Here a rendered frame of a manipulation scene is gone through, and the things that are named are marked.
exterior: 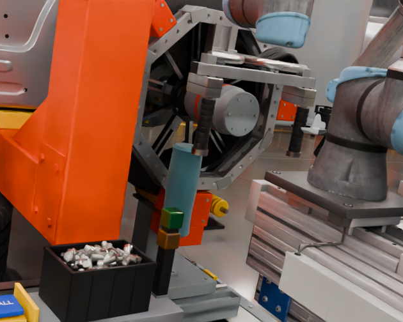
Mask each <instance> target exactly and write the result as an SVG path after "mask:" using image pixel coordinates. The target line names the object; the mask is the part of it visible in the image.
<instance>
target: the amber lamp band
mask: <svg viewBox="0 0 403 322"><path fill-rule="evenodd" d="M180 235H181V234H180V233H179V232H178V233H167V232H166V231H164V230H162V229H161V228H160V229H159V230H158V235H157V242H156V244H158V246H160V247H161V248H162V249H164V250H173V249H178V246H179V242H180Z"/></svg>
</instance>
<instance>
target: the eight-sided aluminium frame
mask: <svg viewBox="0 0 403 322"><path fill-rule="evenodd" d="M174 18H175V20H176V21H177V24H175V25H174V26H173V27H172V28H171V29H170V30H169V31H168V32H167V33H165V34H164V35H163V36H162V37H160V38H158V37H154V36H150V37H149V41H148V49H147V54H146V62H145V70H144V74H143V82H142V87H141V95H140V99H139V107H138V115H137V120H136V127H135V132H134V140H133V145H132V152H133V154H134V155H135V156H136V158H137V159H138V160H139V162H140V163H141V165H142V166H143V167H144V168H145V170H146V172H147V173H148V174H149V175H150V177H151V179H152V180H153V181H154V182H155V184H156V185H158V186H160V187H161V188H163V189H165V190H166V182H167V177H168V170H167V168H165V166H164V164H163V163H162V162H161V160H160V159H159V157H158V156H157V155H156V153H155V151H154V150H153V149H152V147H151V146H150V145H149V143H148V142H147V140H146V139H145V138H144V136H143V134H142V133H141V125H142V120H143V113H144V108H145V100H146V92H147V88H148V80H149V76H150V68H151V64H152V63H153V62H154V61H155V60H156V59H157V58H159V57H160V56H161V55H162V54H163V53H165V52H166V51H167V50H168V49H169V48H170V47H171V46H172V45H173V44H175V43H176V42H177V41H178V40H179V39H181V37H183V36H184V35H185V34H186V33H187V32H188V31H190V30H191V29H192V28H193V27H194V26H195V25H197V23H199V22H204V23H208V24H216V23H217V24H223V26H226V27H231V26H233V27H238V28H239V30H240V32H241V34H242V36H243V38H244V40H245V42H246V44H247V46H248V48H249V50H250V52H251V54H252V56H256V57H258V56H259V55H260V54H261V53H263V51H265V50H267V49H270V48H272V47H271V45H270V44H267V43H261V42H258V41H257V39H256V37H255V33H256V29H255V28H249V29H247V28H243V27H240V26H237V25H235V24H234V23H232V22H230V21H229V20H228V19H227V18H226V16H225V13H224V12H223V11H219V10H213V9H209V8H207V7H202V6H191V5H185V6H184V7H183V8H182V9H180V10H178V12H177V13H176V14H174ZM282 89H283V85H279V84H270V83H264V82H262V85H261V89H260V96H259V99H258V104H259V117H258V120H257V123H256V125H255V126H254V128H253V131H252V133H251V135H250V136H249V137H248V138H247V139H246V140H245V141H244V142H243V143H242V144H241V145H240V146H239V147H238V148H237V149H236V150H235V151H234V152H233V153H232V154H231V155H230V156H229V157H227V158H226V159H225V160H224V161H223V162H222V163H221V164H220V165H219V166H218V167H217V168H216V169H215V170H214V171H213V172H200V178H199V182H198V188H197V190H221V189H226V188H227V187H228V186H229V185H231V184H232V182H233V181H234V180H235V179H236V178H237V177H238V176H239V175H240V174H241V173H242V172H243V171H244V170H245V168H247V166H248V165H249V164H250V163H252V161H254V159H256V157H257V156H259V154H261V152H263V150H266V149H267V147H268V145H270V143H271V142H272V138H273V136H274V134H273V132H274V126H275V122H276V117H277V113H278V107H279V104H280V98H281V92H282Z"/></svg>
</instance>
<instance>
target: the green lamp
mask: <svg viewBox="0 0 403 322"><path fill-rule="evenodd" d="M183 221H184V212H183V211H181V210H180V209H178V208H176V207H171V208H163V209H162V212H161V219H160V224H161V225H163V226H164V227H165V228H167V229H181V228H182V224H183Z"/></svg>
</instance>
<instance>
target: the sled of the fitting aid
mask: <svg viewBox="0 0 403 322"><path fill-rule="evenodd" d="M184 258H186V259H187V260H188V261H190V262H191V263H192V264H194V265H195V266H196V267H198V268H199V269H200V270H201V271H203V272H205V273H206V274H207V275H208V276H210V277H211V278H213V279H214V280H215V281H217V285H216V291H215V293H212V294H207V295H198V296H190V297H185V298H177V299H172V300H171V301H173V302H174V303H175V304H176V305H178V306H179V307H180V308H181V309H182V310H183V311H184V315H183V319H182V322H208V321H215V320H219V319H225V318H232V317H236V316H237V314H238V311H239V305H240V301H241V297H240V296H239V295H238V294H236V293H234V292H233V291H232V290H231V289H229V288H228V286H227V285H226V284H222V283H221V282H220V281H218V280H217V276H215V275H214V274H213V273H211V272H210V271H208V270H203V269H202V268H200V267H199V266H198V265H197V263H195V262H194V261H191V260H190V259H188V258H187V257H184Z"/></svg>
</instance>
